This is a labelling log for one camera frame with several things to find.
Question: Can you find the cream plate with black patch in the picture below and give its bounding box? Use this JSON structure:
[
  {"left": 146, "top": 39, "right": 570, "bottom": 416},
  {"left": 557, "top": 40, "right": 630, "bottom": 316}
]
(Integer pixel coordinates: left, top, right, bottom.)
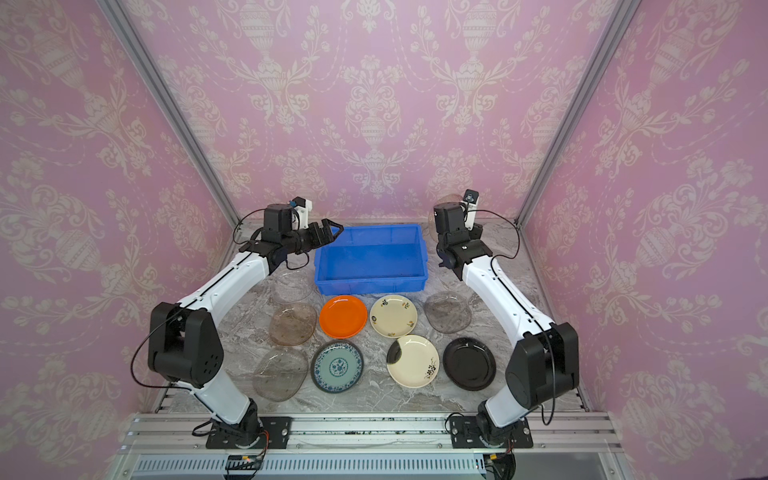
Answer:
[{"left": 386, "top": 335, "right": 440, "bottom": 389}]

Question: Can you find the aluminium mounting rail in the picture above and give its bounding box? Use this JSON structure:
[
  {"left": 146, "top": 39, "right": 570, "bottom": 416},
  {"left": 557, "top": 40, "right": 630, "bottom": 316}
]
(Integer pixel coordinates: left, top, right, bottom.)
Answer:
[{"left": 107, "top": 412, "right": 632, "bottom": 479}]

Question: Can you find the left aluminium frame post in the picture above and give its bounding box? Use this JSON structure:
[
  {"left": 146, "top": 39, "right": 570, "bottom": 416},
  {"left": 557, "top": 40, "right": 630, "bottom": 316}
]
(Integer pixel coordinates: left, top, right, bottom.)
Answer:
[{"left": 97, "top": 0, "right": 239, "bottom": 226}]

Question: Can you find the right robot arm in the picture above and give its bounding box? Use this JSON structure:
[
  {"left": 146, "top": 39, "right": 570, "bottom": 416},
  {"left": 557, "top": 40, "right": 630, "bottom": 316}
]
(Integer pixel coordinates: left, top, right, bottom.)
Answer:
[{"left": 434, "top": 202, "right": 580, "bottom": 446}]

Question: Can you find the orange plastic plate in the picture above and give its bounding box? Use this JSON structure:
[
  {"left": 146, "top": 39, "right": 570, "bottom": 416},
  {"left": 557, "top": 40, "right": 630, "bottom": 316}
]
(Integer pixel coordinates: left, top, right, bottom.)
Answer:
[{"left": 318, "top": 295, "right": 368, "bottom": 339}]

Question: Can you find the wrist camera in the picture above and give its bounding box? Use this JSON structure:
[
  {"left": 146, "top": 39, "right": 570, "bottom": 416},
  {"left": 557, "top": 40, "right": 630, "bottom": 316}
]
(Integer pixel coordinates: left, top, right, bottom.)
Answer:
[
  {"left": 460, "top": 189, "right": 479, "bottom": 230},
  {"left": 290, "top": 197, "right": 313, "bottom": 230}
]

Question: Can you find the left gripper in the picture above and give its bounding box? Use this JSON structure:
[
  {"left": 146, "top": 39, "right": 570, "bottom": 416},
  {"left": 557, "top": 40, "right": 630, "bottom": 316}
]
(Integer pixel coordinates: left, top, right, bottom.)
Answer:
[{"left": 280, "top": 218, "right": 342, "bottom": 255}]

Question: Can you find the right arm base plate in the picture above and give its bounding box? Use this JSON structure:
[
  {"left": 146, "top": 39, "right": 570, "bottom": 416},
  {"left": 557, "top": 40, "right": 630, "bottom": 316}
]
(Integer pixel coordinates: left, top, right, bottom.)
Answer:
[{"left": 445, "top": 415, "right": 534, "bottom": 450}]

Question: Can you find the grey transparent glass plate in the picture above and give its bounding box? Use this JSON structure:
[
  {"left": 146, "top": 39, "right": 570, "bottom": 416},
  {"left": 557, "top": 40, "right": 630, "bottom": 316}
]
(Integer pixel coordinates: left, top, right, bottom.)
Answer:
[{"left": 424, "top": 292, "right": 472, "bottom": 334}]

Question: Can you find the blue patterned ceramic plate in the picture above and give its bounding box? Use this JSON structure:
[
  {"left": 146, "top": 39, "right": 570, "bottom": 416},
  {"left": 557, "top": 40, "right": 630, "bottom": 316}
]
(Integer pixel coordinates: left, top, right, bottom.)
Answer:
[{"left": 310, "top": 340, "right": 364, "bottom": 394}]

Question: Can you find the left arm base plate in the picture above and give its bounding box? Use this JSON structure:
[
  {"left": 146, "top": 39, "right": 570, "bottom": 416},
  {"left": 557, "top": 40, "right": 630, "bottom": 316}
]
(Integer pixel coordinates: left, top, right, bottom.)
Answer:
[{"left": 205, "top": 416, "right": 293, "bottom": 451}]

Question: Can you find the cream floral plate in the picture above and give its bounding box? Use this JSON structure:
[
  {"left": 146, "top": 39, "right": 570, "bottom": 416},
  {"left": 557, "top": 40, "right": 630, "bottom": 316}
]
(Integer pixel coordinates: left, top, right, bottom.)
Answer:
[{"left": 369, "top": 295, "right": 418, "bottom": 338}]

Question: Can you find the clear glass plate left of bin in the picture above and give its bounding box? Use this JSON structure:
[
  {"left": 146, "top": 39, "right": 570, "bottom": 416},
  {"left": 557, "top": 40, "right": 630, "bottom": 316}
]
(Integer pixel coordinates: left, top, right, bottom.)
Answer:
[{"left": 272, "top": 270, "right": 317, "bottom": 303}]

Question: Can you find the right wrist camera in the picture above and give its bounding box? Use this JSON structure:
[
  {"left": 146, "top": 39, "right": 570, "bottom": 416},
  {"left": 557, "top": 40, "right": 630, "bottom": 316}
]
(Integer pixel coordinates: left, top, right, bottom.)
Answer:
[{"left": 460, "top": 189, "right": 479, "bottom": 230}]

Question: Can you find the clear grey glass plate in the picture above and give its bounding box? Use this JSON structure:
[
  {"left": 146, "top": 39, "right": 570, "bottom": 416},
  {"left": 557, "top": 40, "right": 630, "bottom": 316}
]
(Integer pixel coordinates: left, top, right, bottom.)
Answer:
[{"left": 252, "top": 347, "right": 309, "bottom": 402}]

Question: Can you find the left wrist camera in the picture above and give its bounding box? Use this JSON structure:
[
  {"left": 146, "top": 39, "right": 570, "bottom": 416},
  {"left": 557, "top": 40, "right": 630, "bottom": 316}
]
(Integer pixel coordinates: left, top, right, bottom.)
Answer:
[{"left": 290, "top": 197, "right": 313, "bottom": 230}]

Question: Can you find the blue plastic bin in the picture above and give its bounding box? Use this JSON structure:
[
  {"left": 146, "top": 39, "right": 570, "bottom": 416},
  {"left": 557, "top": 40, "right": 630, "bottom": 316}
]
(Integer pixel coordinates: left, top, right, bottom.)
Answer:
[{"left": 314, "top": 224, "right": 428, "bottom": 296}]

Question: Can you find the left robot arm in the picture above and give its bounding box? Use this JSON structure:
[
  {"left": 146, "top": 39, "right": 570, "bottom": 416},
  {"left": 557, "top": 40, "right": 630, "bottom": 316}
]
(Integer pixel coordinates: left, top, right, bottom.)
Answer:
[{"left": 142, "top": 197, "right": 344, "bottom": 448}]

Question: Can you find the black round plate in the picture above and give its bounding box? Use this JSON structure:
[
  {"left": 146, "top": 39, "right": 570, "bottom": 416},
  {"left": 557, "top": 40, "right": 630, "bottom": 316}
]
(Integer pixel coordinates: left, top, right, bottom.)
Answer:
[{"left": 442, "top": 337, "right": 497, "bottom": 391}]

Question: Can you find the brown transparent glass plate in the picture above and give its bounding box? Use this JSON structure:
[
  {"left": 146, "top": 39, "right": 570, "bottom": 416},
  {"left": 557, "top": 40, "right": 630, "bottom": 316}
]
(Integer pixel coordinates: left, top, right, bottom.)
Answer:
[{"left": 269, "top": 303, "right": 318, "bottom": 347}]

